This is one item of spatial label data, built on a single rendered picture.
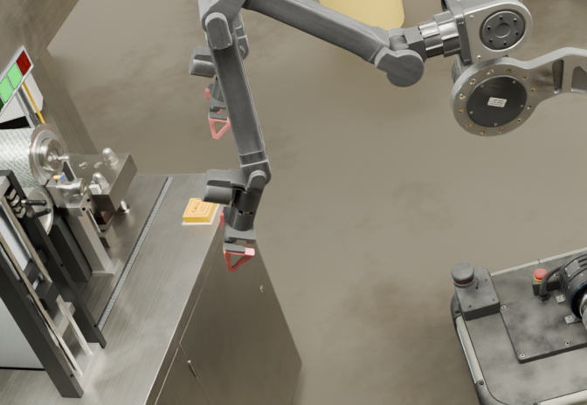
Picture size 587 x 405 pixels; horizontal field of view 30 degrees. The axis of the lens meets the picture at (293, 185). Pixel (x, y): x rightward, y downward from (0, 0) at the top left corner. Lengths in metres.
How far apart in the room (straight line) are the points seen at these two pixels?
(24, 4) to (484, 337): 1.60
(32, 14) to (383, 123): 1.71
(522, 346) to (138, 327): 1.12
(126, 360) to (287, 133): 2.13
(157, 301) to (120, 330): 0.11
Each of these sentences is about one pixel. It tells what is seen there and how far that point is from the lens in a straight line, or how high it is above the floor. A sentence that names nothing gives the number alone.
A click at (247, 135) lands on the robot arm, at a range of 2.22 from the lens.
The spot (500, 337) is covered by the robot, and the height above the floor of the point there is 0.24.
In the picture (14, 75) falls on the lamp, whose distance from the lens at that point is 3.11.
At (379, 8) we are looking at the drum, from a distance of 4.79.
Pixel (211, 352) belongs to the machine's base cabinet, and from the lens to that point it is 2.81.
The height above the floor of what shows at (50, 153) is 1.26.
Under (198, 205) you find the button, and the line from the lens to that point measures 2.81.
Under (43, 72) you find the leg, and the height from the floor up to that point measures 0.95.
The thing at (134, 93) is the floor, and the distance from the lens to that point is 5.09.
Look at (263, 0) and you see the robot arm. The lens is 2.06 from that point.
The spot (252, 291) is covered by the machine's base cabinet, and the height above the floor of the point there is 0.57.
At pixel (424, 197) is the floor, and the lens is 4.02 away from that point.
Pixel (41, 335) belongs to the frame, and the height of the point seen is 1.12.
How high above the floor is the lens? 2.66
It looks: 39 degrees down
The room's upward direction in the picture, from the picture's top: 19 degrees counter-clockwise
